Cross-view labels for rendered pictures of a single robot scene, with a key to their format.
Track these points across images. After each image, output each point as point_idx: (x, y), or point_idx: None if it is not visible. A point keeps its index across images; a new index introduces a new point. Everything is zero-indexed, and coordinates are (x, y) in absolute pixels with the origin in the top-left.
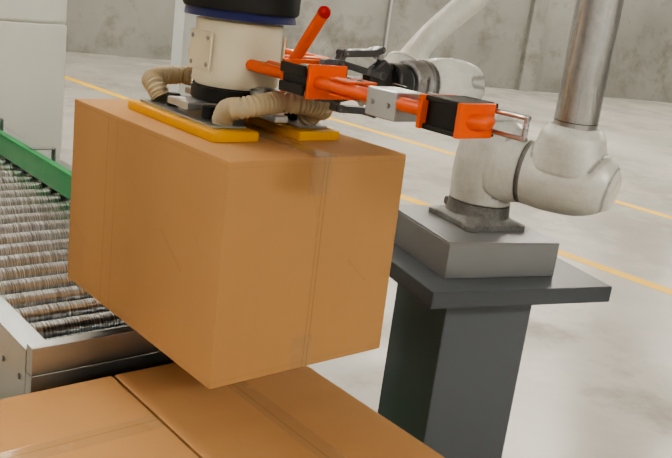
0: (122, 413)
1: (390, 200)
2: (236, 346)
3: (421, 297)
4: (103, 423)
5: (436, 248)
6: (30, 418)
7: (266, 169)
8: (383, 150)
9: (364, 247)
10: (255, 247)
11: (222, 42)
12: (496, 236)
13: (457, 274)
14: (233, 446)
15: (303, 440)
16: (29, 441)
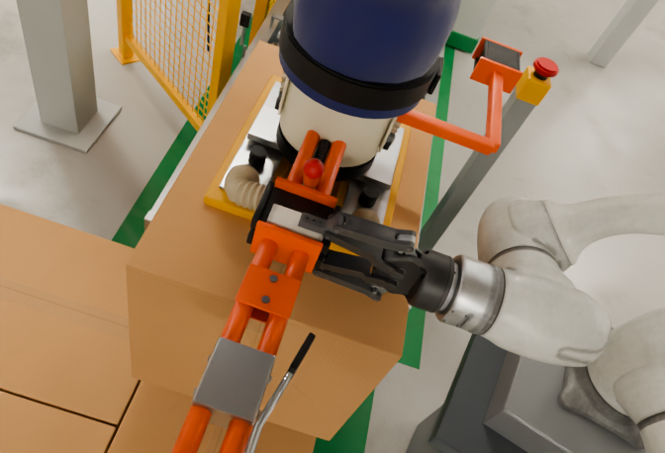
0: None
1: (364, 376)
2: (155, 370)
3: (437, 421)
4: (124, 312)
5: (503, 391)
6: (96, 271)
7: (177, 288)
8: (385, 328)
9: (318, 387)
10: (169, 330)
11: (293, 94)
12: (584, 435)
13: (500, 431)
14: (162, 408)
15: (213, 448)
16: (67, 293)
